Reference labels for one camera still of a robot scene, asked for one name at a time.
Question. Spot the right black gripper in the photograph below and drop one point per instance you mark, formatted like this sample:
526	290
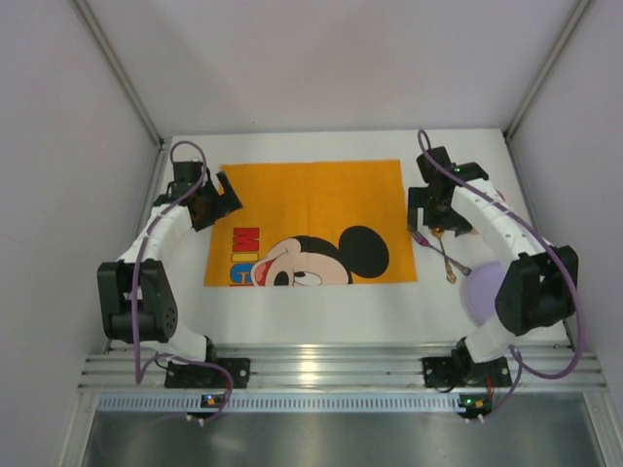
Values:
429	214

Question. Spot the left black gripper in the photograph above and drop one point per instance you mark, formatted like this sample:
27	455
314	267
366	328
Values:
214	200

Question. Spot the orange Mickey Mouse placemat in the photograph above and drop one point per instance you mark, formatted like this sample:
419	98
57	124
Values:
313	223

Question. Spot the gold spoon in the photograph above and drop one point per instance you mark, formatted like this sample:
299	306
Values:
422	241

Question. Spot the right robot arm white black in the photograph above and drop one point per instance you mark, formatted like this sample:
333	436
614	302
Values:
539	286

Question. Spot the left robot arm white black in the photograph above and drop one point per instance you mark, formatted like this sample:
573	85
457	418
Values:
136	299

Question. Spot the lilac plate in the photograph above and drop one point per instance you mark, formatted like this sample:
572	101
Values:
479	290

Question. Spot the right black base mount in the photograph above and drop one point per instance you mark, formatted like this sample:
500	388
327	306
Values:
444	373

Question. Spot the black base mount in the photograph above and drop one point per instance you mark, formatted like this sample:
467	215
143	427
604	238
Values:
444	373
236	374

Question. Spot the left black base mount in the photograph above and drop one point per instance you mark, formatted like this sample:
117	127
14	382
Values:
236	374

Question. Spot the aluminium rail frame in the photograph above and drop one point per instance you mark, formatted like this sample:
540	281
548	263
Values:
391	367

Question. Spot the perforated cable duct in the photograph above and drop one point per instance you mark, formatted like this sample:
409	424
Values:
282	403

